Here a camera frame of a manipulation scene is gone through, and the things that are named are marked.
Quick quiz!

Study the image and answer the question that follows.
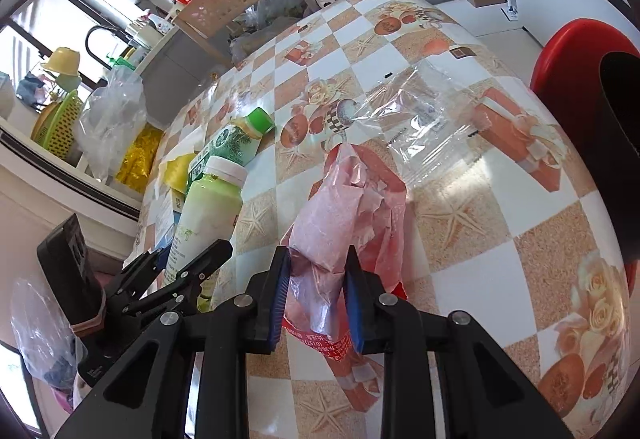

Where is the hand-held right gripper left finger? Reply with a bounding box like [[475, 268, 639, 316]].
[[52, 246, 292, 439]]

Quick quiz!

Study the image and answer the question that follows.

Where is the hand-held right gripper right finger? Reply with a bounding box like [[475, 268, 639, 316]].
[[344, 245, 573, 439]]

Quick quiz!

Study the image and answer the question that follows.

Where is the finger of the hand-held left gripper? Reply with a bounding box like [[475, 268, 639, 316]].
[[127, 240, 234, 317], [105, 250, 168, 307]]

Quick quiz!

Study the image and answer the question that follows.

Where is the pale green white-capped bottle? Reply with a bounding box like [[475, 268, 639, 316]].
[[167, 156, 249, 310]]

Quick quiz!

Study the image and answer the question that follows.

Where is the pink plastic bag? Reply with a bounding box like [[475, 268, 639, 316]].
[[280, 141, 408, 367]]

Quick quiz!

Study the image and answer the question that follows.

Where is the yellow plastic bag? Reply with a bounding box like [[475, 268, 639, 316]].
[[164, 153, 198, 194]]

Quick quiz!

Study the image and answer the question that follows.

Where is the green-capped green label bottle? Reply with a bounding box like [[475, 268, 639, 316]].
[[189, 108, 275, 180]]

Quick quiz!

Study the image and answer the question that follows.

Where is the clear plastic wrapper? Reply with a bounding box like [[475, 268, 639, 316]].
[[350, 66, 496, 184]]

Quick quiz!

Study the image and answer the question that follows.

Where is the clear bag with dark contents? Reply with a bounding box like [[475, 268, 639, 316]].
[[10, 276, 81, 392]]

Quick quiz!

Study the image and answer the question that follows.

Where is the gold foil bag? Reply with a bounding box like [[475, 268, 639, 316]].
[[115, 126, 163, 194]]

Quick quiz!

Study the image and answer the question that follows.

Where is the green plastic basket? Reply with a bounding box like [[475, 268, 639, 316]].
[[31, 90, 85, 157]]

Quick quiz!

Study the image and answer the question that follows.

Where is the large clear plastic bag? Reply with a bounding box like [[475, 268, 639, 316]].
[[75, 66, 148, 182]]

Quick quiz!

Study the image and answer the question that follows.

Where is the green bowl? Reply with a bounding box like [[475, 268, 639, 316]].
[[55, 71, 82, 92]]

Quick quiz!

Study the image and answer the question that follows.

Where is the yellow bowl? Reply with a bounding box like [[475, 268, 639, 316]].
[[41, 47, 83, 76]]

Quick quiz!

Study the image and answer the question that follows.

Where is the black kitchen faucet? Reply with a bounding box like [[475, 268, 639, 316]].
[[85, 25, 132, 70]]

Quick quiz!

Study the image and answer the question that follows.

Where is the grey plastic bag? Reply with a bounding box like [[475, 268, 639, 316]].
[[227, 0, 321, 64]]

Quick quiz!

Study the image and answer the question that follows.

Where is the red plastic stool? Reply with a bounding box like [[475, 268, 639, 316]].
[[530, 18, 640, 130]]

